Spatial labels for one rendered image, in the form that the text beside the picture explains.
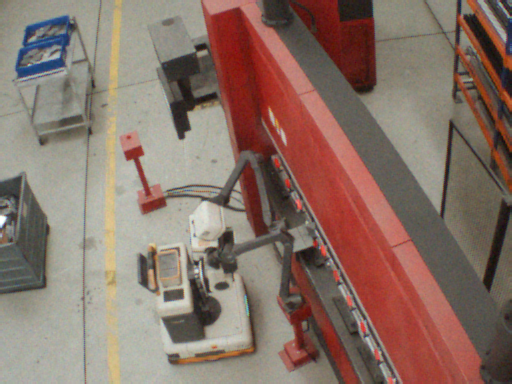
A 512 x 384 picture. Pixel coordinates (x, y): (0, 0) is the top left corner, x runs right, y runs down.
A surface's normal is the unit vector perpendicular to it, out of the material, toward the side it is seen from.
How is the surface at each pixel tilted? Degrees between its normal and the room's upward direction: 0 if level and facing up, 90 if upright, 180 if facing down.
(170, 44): 0
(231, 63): 90
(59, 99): 0
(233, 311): 0
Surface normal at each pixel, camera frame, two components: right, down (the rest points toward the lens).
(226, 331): -0.12, -0.65
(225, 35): 0.33, 0.69
